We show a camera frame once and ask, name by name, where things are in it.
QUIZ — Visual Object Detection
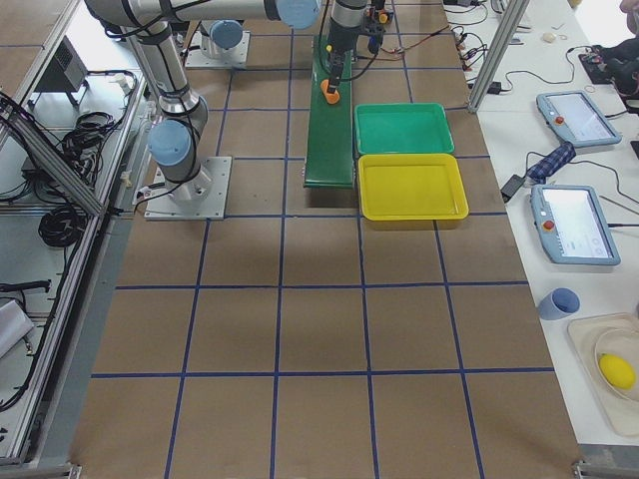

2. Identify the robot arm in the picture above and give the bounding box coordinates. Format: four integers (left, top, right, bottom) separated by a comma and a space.
204, 1, 383, 105
86, 1, 320, 201

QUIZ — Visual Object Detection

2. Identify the yellow plastic tray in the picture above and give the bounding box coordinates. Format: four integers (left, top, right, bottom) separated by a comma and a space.
357, 154, 469, 231

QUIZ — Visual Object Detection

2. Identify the green conveyor belt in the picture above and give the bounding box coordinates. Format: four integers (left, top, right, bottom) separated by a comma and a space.
304, 35, 354, 189

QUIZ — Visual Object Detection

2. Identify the teach pendant far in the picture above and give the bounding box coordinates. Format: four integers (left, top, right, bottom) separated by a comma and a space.
535, 90, 622, 148

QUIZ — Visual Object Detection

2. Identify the teach pendant near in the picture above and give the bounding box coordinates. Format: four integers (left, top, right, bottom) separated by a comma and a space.
530, 185, 621, 266

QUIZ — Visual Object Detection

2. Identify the black power adapter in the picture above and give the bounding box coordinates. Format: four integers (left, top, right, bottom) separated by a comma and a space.
500, 175, 525, 204

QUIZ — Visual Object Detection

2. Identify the yellow lemon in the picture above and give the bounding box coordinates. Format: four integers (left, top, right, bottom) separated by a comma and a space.
598, 353, 636, 390

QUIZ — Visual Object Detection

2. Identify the folded blue umbrella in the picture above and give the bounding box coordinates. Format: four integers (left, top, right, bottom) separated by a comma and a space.
526, 142, 576, 185

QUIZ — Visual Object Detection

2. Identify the beige tray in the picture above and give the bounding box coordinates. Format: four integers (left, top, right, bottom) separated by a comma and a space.
568, 313, 638, 437

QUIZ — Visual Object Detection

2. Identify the teach pendant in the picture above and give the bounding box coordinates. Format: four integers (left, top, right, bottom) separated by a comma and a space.
535, 90, 622, 148
530, 185, 621, 266

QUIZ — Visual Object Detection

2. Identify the plain orange cylinder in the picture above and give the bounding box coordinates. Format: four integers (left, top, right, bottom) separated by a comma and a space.
319, 79, 340, 105

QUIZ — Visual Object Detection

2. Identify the red black power cable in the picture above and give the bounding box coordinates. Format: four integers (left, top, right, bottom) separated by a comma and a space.
378, 29, 455, 59

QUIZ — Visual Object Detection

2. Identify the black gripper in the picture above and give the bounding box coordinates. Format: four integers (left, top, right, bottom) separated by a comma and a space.
326, 33, 355, 95

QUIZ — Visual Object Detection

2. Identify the green plastic tray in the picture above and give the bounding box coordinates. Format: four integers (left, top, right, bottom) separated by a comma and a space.
354, 103, 454, 155

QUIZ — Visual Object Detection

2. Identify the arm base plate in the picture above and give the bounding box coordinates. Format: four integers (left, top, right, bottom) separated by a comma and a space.
186, 31, 251, 70
144, 157, 233, 221

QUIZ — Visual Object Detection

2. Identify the blue plastic cup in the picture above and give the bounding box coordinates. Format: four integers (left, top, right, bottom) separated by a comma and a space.
537, 287, 581, 320

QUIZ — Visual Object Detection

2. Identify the aluminium post right side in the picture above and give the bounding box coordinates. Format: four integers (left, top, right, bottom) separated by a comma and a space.
467, 0, 529, 113

